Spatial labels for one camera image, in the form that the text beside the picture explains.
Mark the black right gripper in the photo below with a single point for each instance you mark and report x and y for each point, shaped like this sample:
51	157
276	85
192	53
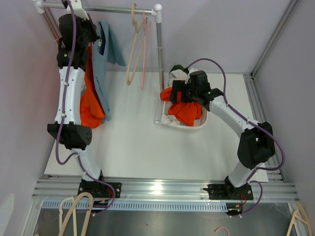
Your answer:
180	86

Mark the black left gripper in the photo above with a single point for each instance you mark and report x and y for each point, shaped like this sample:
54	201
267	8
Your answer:
89	23

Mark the orange t shirt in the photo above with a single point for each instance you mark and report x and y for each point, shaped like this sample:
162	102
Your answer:
91	111
180	112

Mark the green white t shirt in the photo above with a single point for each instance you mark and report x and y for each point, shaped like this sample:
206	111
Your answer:
178	71

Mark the grey blue t shirt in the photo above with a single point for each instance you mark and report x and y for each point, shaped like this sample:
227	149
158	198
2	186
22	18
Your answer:
106	49

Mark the pink wire hanger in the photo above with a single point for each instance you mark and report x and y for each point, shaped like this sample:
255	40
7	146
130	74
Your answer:
146	41

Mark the beige wooden hanger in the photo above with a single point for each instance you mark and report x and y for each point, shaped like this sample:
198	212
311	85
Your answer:
138	45

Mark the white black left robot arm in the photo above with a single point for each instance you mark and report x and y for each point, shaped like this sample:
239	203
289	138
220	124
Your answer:
73	138

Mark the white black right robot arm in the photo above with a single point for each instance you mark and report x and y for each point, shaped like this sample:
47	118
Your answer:
256	143

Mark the pink hanger hook floor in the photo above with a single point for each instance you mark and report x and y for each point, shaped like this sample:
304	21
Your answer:
222	228

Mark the beige hanger bottom right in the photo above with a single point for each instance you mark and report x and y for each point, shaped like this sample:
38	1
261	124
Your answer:
299	223

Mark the white plastic laundry basket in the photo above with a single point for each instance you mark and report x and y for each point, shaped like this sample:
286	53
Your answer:
192	125

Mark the silver white clothes rack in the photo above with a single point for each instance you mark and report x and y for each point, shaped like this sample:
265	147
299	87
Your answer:
156	12

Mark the beige hangers bottom left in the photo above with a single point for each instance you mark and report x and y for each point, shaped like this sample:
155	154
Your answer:
72	212

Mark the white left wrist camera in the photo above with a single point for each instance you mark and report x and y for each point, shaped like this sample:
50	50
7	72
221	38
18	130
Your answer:
77	7

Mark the white slotted cable duct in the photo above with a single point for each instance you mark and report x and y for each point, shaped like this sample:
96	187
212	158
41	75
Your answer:
143	206

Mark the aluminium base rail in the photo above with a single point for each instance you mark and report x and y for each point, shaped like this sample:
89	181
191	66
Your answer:
134	189

